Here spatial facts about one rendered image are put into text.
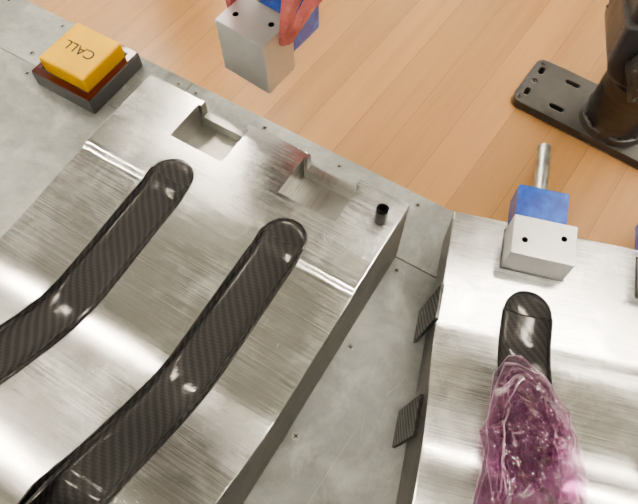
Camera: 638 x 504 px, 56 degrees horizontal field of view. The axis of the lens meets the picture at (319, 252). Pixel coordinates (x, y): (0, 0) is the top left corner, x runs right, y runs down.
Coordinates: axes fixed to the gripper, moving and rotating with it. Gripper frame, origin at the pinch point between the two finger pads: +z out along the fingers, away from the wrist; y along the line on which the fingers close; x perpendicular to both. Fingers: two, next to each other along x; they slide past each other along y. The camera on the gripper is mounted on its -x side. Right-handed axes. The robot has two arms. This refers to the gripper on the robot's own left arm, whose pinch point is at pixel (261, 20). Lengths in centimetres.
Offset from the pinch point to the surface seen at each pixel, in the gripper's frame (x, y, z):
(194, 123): -2.9, -2.5, 10.1
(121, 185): -11.3, -2.0, 13.2
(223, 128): -1.8, -0.1, 9.6
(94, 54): 0.9, -19.2, 12.2
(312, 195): -1.6, 9.9, 10.7
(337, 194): -0.4, 11.6, 10.0
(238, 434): -19.5, 18.2, 17.6
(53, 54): -1.4, -22.5, 13.4
